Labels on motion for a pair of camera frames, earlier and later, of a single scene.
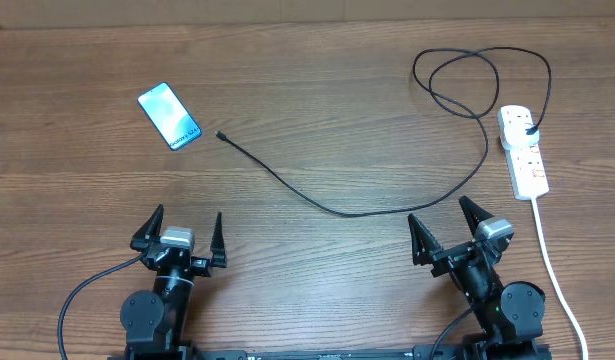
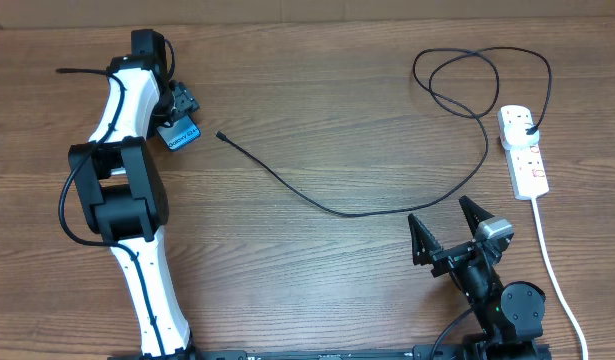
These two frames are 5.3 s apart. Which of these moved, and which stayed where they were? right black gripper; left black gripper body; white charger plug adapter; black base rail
Moved: left black gripper body
Stayed: right black gripper; white charger plug adapter; black base rail
